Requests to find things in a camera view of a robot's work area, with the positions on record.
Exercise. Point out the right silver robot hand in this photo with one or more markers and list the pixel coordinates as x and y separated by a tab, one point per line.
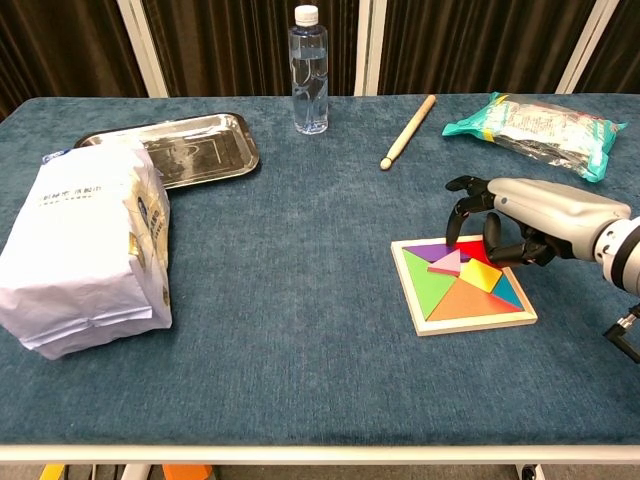
545	210

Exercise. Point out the pink triangle piece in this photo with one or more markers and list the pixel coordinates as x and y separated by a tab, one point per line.
447	264

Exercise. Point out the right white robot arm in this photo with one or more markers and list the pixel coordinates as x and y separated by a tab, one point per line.
622	252

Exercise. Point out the red tangram triangle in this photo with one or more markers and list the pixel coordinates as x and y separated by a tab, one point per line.
472	250

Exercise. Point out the yellow tangram piece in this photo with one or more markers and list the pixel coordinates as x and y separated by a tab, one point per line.
480	275

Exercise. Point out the blue tangram piece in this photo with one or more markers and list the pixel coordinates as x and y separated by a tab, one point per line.
511	296

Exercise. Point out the orange tangram triangle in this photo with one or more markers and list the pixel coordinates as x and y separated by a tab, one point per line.
470	302

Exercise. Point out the colourful tangram puzzle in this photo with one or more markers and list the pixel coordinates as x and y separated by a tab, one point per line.
475	324

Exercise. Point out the green tangram triangle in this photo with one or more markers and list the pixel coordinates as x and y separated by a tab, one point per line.
425	290

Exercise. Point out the teal snack bag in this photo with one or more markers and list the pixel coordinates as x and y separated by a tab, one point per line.
540	130

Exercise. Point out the wooden stick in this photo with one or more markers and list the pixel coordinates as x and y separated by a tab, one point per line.
407	131

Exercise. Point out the dark brown curtain panel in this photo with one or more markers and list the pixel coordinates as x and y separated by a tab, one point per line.
60	45
622	45
225	45
475	45

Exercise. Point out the blue table mat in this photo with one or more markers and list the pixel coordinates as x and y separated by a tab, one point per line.
300	300

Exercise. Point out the clear plastic water bottle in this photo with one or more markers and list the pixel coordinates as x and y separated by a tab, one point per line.
309	85

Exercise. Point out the stainless steel tray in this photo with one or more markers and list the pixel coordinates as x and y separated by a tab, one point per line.
210	150

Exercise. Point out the orange plastic object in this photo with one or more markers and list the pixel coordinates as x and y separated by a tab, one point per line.
187	472

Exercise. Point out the white paper bag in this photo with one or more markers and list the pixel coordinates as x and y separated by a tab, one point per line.
85	250

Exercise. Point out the long yellow floor tape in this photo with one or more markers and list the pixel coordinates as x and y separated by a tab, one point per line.
52	472

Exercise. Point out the black metal bracket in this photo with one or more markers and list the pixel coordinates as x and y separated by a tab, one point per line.
625	335

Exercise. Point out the white partition post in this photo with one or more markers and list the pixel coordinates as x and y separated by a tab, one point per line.
587	47
369	47
142	50

